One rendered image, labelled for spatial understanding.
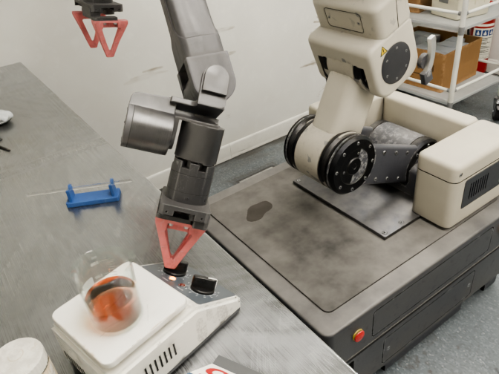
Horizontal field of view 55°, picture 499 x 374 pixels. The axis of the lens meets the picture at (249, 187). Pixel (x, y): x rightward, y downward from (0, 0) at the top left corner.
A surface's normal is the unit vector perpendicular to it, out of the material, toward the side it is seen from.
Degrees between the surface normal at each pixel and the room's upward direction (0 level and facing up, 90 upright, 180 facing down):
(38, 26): 90
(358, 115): 90
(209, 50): 54
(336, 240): 0
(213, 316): 90
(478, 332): 0
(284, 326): 0
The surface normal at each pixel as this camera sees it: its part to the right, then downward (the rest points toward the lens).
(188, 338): 0.75, 0.31
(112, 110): 0.58, 0.40
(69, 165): -0.09, -0.83
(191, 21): 0.22, -0.25
